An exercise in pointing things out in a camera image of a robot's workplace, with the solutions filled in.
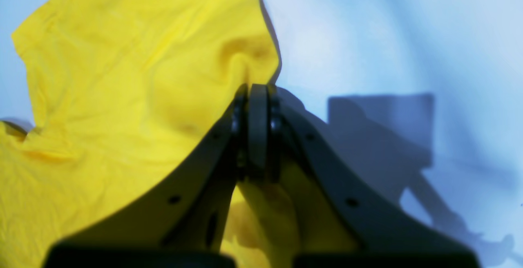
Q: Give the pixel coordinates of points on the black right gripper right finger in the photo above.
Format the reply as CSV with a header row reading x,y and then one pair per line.
x,y
384,236

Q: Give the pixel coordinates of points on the orange yellow T-shirt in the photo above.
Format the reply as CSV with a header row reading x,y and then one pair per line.
x,y
121,92

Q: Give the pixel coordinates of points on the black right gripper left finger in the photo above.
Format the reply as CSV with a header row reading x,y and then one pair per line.
x,y
180,222

